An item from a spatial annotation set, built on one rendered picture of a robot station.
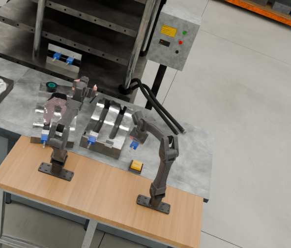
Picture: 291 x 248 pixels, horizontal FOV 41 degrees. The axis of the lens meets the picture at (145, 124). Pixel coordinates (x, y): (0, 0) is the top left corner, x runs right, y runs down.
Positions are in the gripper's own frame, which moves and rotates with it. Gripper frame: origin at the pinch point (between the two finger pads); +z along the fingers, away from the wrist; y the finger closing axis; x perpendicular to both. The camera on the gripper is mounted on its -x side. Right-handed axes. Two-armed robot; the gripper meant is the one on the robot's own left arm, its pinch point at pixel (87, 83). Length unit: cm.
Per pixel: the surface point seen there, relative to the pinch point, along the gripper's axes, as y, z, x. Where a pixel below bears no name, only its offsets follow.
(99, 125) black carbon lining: -12.6, 4.8, 31.8
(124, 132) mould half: -29.8, 6.5, 31.3
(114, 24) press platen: 3, 69, -10
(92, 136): -12.1, -10.6, 28.7
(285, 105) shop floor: -222, 277, 114
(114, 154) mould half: -28.3, -11.5, 36.6
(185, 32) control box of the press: -48, 73, -20
